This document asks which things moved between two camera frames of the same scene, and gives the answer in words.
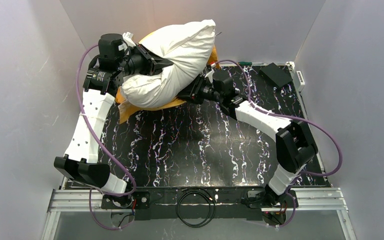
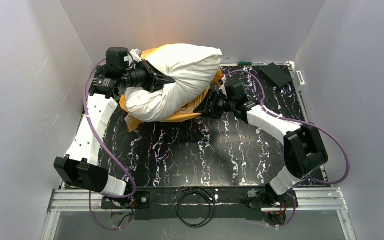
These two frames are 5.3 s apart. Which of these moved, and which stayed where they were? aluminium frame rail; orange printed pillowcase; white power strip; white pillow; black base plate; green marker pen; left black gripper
Moved: white pillow; left black gripper; orange printed pillowcase
Stayed: white power strip; aluminium frame rail; black base plate; green marker pen
